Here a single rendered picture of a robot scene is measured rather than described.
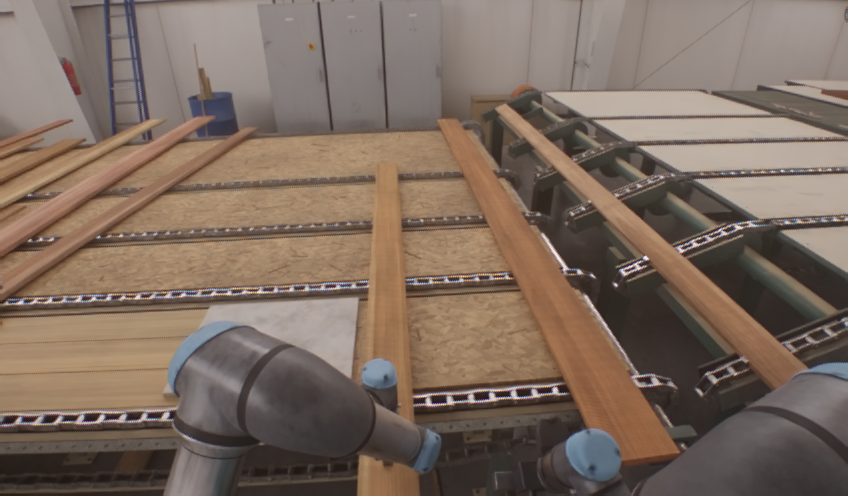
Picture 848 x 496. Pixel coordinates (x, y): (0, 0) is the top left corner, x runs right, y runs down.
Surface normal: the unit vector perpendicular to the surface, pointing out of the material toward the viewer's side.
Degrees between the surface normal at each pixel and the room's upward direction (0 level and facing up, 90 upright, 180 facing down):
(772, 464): 27
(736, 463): 40
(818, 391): 22
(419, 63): 90
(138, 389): 0
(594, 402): 0
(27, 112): 92
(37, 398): 0
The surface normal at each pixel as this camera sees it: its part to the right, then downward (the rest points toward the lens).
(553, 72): 0.12, 0.47
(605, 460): 0.15, -0.62
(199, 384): -0.35, -0.23
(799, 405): -0.18, -0.98
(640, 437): -0.02, -0.88
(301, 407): 0.37, -0.21
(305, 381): 0.43, -0.57
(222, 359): -0.21, -0.62
